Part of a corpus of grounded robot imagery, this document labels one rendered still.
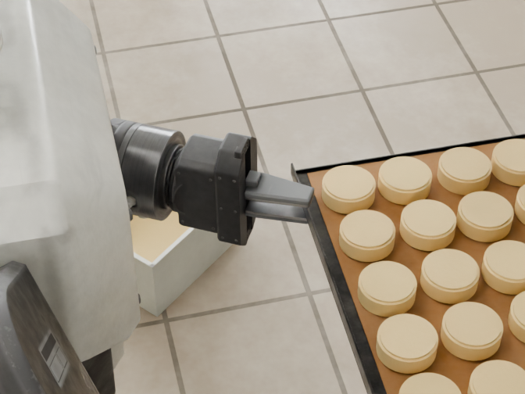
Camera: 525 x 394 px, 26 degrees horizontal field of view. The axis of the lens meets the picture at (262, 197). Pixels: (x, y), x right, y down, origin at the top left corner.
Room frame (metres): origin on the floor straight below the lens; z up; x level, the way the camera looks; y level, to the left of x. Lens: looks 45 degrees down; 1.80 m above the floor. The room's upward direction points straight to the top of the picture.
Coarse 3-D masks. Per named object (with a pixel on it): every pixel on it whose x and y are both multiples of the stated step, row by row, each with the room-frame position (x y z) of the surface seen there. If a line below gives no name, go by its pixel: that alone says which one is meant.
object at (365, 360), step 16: (464, 144) 0.83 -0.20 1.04; (480, 144) 0.83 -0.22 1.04; (368, 160) 0.81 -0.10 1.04; (304, 176) 0.79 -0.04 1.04; (304, 208) 0.74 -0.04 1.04; (320, 224) 0.72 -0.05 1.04; (320, 240) 0.70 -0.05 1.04; (320, 256) 0.68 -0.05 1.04; (336, 256) 0.68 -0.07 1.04; (336, 272) 0.66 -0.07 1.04; (336, 288) 0.63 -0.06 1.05; (336, 304) 0.63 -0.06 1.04; (352, 304) 0.63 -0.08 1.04; (352, 320) 0.61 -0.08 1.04; (352, 336) 0.58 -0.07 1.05; (368, 352) 0.58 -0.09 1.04; (368, 368) 0.56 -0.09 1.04; (368, 384) 0.54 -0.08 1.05
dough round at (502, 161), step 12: (504, 144) 0.81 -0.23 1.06; (516, 144) 0.81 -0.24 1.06; (492, 156) 0.80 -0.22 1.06; (504, 156) 0.79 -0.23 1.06; (516, 156) 0.79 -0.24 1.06; (492, 168) 0.79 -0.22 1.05; (504, 168) 0.78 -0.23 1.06; (516, 168) 0.78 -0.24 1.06; (504, 180) 0.77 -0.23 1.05; (516, 180) 0.77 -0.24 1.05
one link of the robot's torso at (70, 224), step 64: (0, 0) 0.60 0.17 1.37; (0, 64) 0.54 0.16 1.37; (64, 64) 0.56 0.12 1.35; (0, 128) 0.48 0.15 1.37; (64, 128) 0.49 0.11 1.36; (0, 192) 0.43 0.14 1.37; (64, 192) 0.44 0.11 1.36; (0, 256) 0.41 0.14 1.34; (64, 256) 0.42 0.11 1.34; (128, 256) 0.46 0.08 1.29; (64, 320) 0.41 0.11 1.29; (128, 320) 0.44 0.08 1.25
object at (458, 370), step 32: (384, 160) 0.81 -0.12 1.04; (320, 192) 0.76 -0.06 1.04; (448, 192) 0.76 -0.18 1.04; (512, 192) 0.76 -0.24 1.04; (512, 224) 0.72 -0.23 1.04; (416, 256) 0.68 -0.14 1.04; (480, 256) 0.68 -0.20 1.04; (352, 288) 0.65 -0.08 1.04; (416, 288) 0.64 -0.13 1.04; (480, 288) 0.64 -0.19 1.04; (384, 320) 0.61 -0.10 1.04; (448, 352) 0.58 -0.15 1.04; (512, 352) 0.58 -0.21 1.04; (384, 384) 0.54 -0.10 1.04
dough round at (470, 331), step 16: (464, 304) 0.61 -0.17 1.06; (480, 304) 0.61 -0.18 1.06; (448, 320) 0.59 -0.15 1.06; (464, 320) 0.59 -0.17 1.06; (480, 320) 0.59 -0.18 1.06; (496, 320) 0.59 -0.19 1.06; (448, 336) 0.58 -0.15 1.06; (464, 336) 0.58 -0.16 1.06; (480, 336) 0.58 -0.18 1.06; (496, 336) 0.58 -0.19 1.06; (464, 352) 0.57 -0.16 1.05; (480, 352) 0.57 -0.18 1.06
